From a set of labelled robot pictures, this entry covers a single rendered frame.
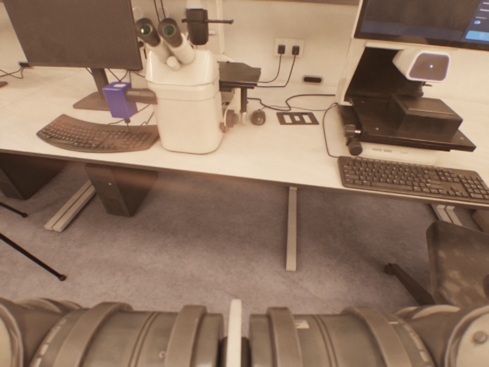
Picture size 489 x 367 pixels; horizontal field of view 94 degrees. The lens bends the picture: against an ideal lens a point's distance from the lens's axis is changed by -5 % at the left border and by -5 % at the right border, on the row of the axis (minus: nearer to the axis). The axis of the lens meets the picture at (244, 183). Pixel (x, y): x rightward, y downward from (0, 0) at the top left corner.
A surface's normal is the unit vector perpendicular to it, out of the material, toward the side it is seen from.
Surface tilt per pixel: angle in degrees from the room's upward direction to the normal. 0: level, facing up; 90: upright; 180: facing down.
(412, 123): 90
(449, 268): 0
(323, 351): 13
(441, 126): 90
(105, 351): 4
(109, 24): 86
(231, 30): 90
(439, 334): 48
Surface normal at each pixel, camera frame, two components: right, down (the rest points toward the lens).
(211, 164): 0.02, -0.75
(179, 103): -0.16, 0.65
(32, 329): 0.57, -0.82
